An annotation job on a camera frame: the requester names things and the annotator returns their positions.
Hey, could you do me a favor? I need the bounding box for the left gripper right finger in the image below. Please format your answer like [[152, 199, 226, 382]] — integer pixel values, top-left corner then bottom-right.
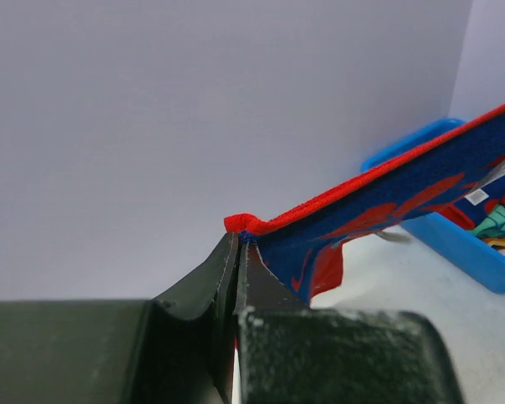
[[235, 243, 464, 403]]

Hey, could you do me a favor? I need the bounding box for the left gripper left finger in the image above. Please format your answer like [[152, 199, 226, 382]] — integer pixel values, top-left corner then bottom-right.
[[0, 234, 239, 403]]

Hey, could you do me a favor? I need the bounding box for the blue plastic bin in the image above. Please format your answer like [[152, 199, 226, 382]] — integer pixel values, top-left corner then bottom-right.
[[360, 119, 505, 294]]

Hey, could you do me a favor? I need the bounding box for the teal patterned towel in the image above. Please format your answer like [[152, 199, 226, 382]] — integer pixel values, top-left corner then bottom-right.
[[470, 205, 505, 238]]

